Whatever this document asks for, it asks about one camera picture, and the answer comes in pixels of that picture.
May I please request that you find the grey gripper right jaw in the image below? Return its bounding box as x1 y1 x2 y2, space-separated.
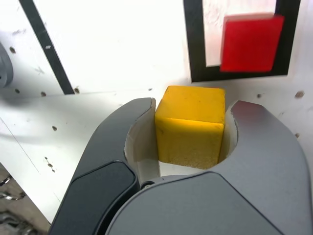
105 99 313 235

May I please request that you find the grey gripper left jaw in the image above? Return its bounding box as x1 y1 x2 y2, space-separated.
48 97 162 235

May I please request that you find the yellow cube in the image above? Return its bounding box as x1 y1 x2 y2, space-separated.
154 85 225 169

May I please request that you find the red cube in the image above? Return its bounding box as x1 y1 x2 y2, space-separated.
220 13 286 73

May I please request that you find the black tape square outline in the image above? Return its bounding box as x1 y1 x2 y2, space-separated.
183 0 301 83

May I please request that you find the black tape strip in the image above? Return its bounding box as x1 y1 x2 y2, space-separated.
19 0 75 95

